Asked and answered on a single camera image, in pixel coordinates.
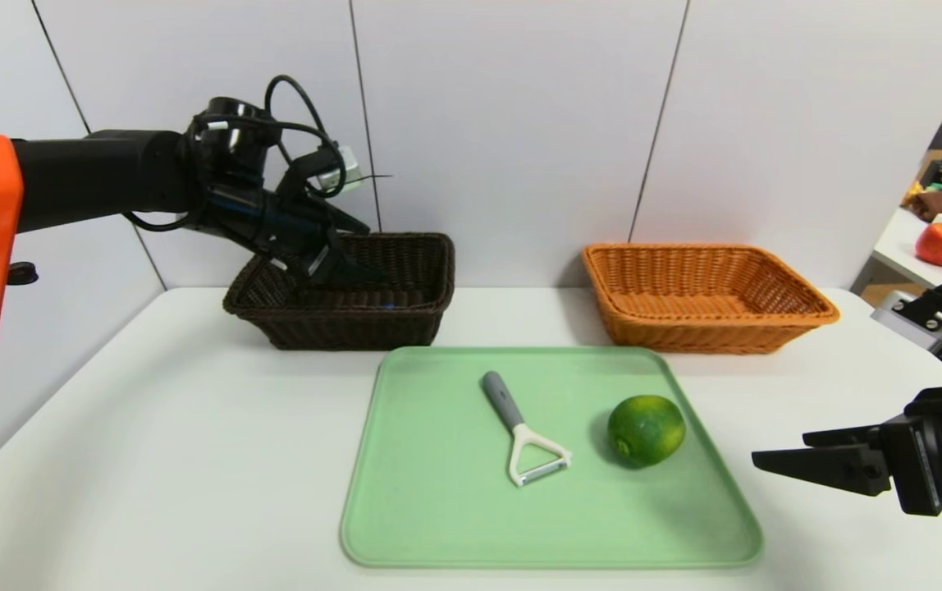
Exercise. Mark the light green plastic tray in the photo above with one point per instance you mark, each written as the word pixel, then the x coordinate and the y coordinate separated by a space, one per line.
pixel 553 525

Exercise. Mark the orange wicker basket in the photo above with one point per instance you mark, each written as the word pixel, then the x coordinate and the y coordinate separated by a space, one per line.
pixel 684 332

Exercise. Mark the green citrus fruit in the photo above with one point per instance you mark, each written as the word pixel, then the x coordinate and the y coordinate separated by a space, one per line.
pixel 646 429

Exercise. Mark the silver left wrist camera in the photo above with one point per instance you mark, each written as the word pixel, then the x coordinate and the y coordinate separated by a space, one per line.
pixel 340 171

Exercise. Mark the brown cloth bundle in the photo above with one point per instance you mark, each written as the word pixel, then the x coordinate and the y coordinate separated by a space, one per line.
pixel 935 203

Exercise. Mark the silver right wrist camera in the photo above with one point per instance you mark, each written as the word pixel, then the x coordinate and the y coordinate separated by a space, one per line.
pixel 914 318

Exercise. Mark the dark brown wicker basket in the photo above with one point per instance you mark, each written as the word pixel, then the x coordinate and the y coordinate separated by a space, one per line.
pixel 356 328

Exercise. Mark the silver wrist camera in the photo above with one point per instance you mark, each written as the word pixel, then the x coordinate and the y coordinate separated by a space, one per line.
pixel 340 171
pixel 914 318

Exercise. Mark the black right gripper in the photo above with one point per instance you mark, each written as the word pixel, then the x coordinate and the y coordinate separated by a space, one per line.
pixel 924 465

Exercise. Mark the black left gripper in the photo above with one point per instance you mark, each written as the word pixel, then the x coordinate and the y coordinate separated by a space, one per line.
pixel 317 262

